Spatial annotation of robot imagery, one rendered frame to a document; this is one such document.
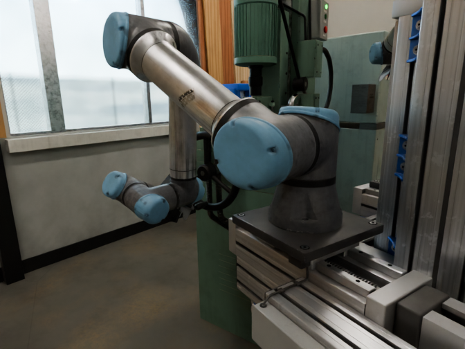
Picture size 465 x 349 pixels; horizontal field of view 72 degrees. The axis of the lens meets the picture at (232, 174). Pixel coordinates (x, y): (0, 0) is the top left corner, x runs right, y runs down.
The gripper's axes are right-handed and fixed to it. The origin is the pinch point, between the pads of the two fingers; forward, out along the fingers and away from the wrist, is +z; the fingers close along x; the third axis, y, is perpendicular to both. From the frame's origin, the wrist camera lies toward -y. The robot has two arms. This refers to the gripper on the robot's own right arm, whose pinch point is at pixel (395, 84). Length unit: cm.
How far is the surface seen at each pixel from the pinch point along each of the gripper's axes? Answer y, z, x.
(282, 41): 18, -27, -47
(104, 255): 138, 81, -132
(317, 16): -2.7, -24.5, -40.0
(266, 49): 31, -34, -47
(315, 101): 29.6, -10.1, -26.0
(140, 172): 73, 86, -151
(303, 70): 21.2, -16.5, -35.7
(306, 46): 13.8, -23.1, -37.6
